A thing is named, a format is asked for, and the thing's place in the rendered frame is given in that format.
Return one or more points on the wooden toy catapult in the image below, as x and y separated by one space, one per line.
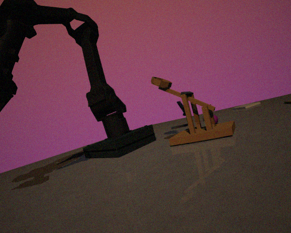
198 133

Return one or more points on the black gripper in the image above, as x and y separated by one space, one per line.
8 57

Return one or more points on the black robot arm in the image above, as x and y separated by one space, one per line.
17 18

